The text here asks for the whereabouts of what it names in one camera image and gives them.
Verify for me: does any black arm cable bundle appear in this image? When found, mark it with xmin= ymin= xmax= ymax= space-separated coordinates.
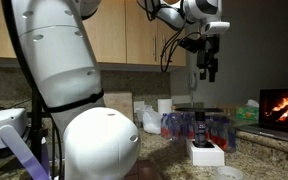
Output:
xmin=0 ymin=0 xmax=65 ymax=180

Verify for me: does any white plastic bag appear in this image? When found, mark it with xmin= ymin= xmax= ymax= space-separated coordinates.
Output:
xmin=142 ymin=105 xmax=162 ymax=135

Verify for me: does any white cardboard box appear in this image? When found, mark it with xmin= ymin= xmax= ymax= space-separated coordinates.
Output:
xmin=187 ymin=139 xmax=226 ymax=167

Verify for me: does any white wall outlet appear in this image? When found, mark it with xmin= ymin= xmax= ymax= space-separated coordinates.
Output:
xmin=133 ymin=100 xmax=146 ymax=114

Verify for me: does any wooden wall cabinet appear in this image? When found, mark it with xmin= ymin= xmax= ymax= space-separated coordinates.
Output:
xmin=0 ymin=0 xmax=187 ymax=68

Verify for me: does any white VR headset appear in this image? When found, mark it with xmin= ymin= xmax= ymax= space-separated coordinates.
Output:
xmin=0 ymin=107 xmax=50 ymax=180

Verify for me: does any pack of water bottles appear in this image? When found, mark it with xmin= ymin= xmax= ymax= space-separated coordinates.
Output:
xmin=159 ymin=112 xmax=237 ymax=153

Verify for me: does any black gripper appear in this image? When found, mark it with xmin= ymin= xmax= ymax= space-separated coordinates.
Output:
xmin=179 ymin=34 xmax=220 ymax=83

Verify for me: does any wooden cutting board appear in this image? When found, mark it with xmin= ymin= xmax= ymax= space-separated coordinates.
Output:
xmin=103 ymin=92 xmax=134 ymax=121

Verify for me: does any white paper towel roll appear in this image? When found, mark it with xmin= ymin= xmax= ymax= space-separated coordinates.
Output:
xmin=157 ymin=98 xmax=174 ymax=117

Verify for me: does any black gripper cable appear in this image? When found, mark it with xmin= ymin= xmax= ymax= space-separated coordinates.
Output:
xmin=143 ymin=0 xmax=203 ymax=73

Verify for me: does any Fiji water bottle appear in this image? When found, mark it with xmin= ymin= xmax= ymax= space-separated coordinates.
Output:
xmin=211 ymin=116 xmax=221 ymax=143
xmin=227 ymin=121 xmax=237 ymax=153
xmin=187 ymin=113 xmax=195 ymax=140
xmin=219 ymin=118 xmax=229 ymax=150

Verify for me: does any wooden chair back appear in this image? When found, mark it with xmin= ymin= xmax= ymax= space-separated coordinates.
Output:
xmin=217 ymin=105 xmax=237 ymax=116

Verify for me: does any white tape roll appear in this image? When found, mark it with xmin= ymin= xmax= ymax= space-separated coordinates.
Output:
xmin=216 ymin=165 xmax=245 ymax=180

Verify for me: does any green tissue box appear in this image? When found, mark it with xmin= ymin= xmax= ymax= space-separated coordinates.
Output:
xmin=235 ymin=98 xmax=260 ymax=122

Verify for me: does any metal cabinet handle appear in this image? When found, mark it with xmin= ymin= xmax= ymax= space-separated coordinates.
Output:
xmin=153 ymin=33 xmax=158 ymax=63
xmin=162 ymin=33 xmax=168 ymax=63

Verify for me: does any wooden base cabinet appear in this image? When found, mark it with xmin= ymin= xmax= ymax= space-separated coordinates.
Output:
xmin=123 ymin=159 xmax=159 ymax=180

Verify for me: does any white wall phone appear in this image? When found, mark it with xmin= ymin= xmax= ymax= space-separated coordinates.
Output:
xmin=188 ymin=71 xmax=198 ymax=92

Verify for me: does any laptop showing fireplace video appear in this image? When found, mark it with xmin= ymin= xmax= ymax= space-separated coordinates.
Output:
xmin=234 ymin=87 xmax=288 ymax=145

